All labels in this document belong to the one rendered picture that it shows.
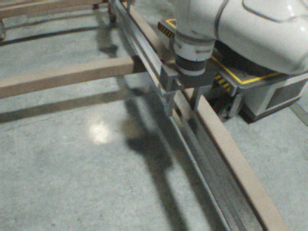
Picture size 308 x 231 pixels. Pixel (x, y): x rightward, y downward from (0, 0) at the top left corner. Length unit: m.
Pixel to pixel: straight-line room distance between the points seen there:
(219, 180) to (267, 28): 0.32
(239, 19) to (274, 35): 0.06
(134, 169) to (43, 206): 0.40
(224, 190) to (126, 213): 0.45
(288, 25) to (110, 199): 0.78
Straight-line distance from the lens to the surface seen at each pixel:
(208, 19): 0.40
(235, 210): 0.48
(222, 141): 0.67
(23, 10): 1.74
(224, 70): 0.94
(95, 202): 0.87
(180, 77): 0.51
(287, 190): 1.08
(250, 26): 0.36
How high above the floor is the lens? 0.80
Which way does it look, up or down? 46 degrees down
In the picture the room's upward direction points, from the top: 5 degrees clockwise
